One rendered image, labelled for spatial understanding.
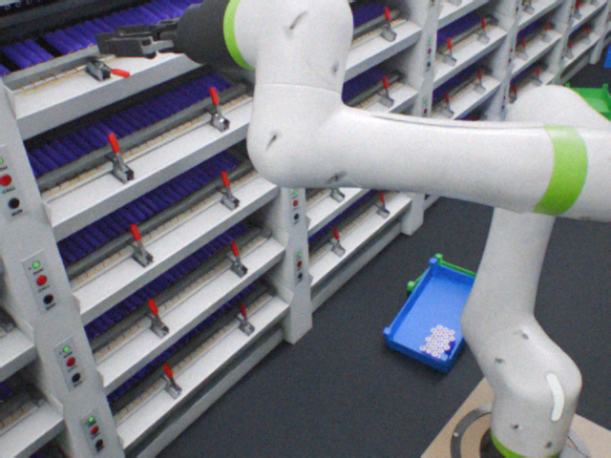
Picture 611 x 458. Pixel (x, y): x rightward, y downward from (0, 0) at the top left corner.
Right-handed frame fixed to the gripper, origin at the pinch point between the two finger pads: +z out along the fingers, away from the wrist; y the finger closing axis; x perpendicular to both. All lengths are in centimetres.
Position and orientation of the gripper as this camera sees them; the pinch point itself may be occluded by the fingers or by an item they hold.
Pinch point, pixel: (122, 39)
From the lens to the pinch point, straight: 102.4
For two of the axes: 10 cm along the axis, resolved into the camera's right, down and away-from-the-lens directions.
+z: -7.8, -1.4, 6.1
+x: 2.0, 8.6, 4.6
